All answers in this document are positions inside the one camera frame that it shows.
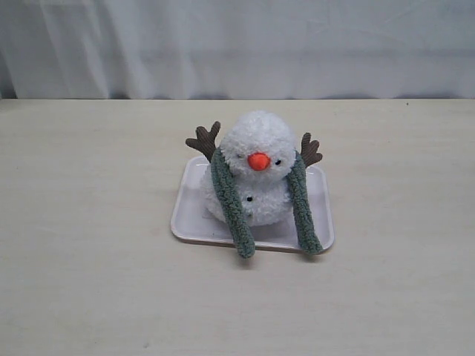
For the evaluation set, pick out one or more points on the white plush snowman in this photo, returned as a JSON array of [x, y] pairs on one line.
[[260, 151]]

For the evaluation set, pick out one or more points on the white rectangular tray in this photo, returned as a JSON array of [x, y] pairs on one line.
[[191, 222]]

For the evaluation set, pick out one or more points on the green knitted scarf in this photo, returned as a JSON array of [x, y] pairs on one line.
[[228, 197]]

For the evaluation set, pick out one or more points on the white backdrop curtain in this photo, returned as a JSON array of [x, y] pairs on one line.
[[237, 49]]

